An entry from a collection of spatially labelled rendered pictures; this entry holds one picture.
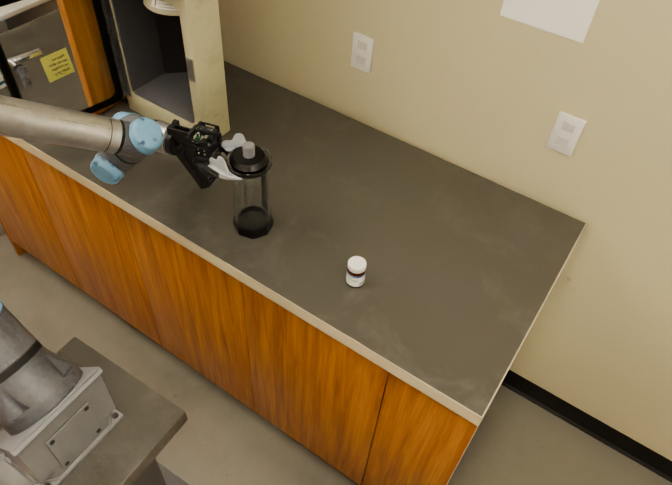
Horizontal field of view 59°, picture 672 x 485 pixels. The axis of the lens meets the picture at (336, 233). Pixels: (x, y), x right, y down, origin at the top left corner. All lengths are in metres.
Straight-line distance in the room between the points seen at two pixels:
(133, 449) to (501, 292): 0.90
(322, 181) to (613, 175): 0.78
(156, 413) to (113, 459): 0.11
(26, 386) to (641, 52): 1.41
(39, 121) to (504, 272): 1.11
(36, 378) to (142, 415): 0.25
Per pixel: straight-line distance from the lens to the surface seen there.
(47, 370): 1.15
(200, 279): 1.73
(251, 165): 1.38
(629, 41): 1.53
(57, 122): 1.29
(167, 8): 1.68
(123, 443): 1.29
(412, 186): 1.72
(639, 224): 1.78
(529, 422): 2.46
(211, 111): 1.77
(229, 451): 2.26
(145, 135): 1.34
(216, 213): 1.61
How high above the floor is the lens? 2.08
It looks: 47 degrees down
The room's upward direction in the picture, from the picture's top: 5 degrees clockwise
